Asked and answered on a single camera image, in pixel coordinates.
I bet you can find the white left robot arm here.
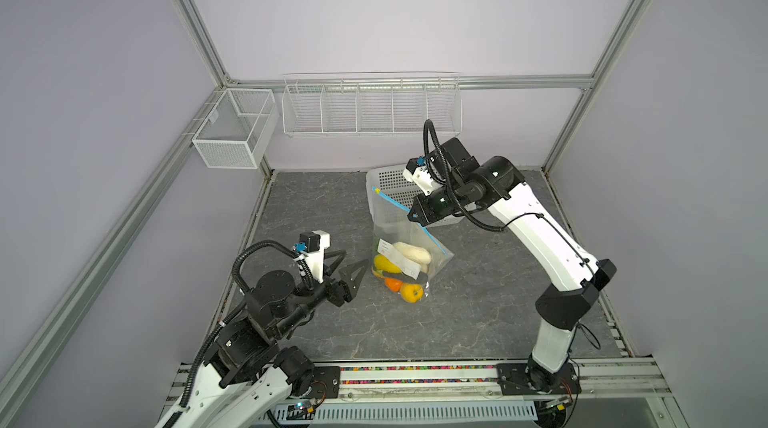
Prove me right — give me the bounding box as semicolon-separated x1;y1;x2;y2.
157;260;368;427

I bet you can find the white perforated plastic basket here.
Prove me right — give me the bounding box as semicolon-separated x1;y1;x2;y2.
365;163;466;228

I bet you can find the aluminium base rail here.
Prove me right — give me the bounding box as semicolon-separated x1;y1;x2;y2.
176;357;673;408

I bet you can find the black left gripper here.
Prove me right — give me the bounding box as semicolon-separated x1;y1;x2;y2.
271;248;369;337

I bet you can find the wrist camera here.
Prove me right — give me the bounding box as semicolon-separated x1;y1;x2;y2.
402;137;480;195
245;228;332;309

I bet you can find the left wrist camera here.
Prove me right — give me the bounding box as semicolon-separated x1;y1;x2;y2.
245;228;332;309

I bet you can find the clear zip top bag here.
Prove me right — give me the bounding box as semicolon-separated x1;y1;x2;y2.
368;187;454;304

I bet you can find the long white wire shelf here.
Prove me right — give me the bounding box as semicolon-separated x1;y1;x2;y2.
282;72;463;137

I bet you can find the small white mesh basket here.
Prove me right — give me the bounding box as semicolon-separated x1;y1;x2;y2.
192;88;279;169

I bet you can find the yellow lemon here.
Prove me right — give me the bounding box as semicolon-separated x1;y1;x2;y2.
399;283;424;303

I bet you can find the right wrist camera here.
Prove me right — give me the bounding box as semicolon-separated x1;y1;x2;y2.
402;137;480;195

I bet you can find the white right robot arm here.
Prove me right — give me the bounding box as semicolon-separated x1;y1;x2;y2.
403;156;617;384

